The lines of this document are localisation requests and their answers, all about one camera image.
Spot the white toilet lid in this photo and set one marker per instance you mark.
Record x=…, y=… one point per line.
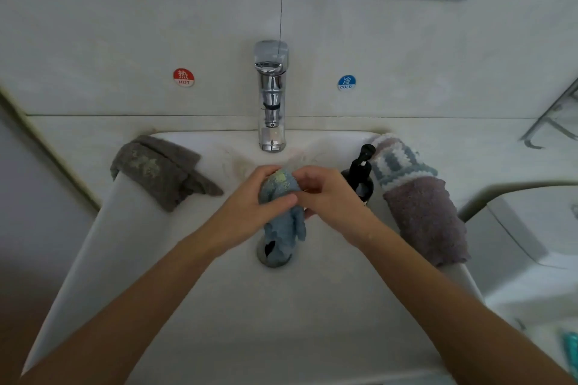
x=555, y=349

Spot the metal wall shelf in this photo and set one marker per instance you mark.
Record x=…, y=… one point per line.
x=551, y=123

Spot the black pump soap bottle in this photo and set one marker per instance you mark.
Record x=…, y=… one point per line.
x=359, y=173

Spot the person's left forearm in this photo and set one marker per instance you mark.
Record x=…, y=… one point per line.
x=117, y=322

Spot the metal sink drain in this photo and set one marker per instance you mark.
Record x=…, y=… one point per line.
x=271, y=257

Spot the red round sticker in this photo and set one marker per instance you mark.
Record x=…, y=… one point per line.
x=183, y=77

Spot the blue stained cloth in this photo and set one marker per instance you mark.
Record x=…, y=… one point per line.
x=282, y=222

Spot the brown cloth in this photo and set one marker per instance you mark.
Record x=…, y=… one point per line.
x=429, y=222

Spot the teal tube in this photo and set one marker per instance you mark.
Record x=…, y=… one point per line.
x=572, y=344

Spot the pink white striped cloth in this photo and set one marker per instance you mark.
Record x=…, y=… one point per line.
x=390, y=139

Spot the person's right hand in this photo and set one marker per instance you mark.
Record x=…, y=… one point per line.
x=343, y=204

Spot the person's right forearm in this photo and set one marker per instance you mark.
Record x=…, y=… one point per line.
x=470, y=317

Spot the chrome faucet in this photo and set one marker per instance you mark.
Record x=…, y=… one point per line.
x=271, y=91

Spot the white toilet tank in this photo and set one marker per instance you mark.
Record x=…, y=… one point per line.
x=528, y=249

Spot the blue round sticker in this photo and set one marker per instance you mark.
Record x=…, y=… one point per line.
x=347, y=82

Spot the person's left hand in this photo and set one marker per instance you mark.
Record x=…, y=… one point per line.
x=244, y=209

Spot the white ceramic sink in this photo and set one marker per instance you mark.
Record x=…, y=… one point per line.
x=298, y=317

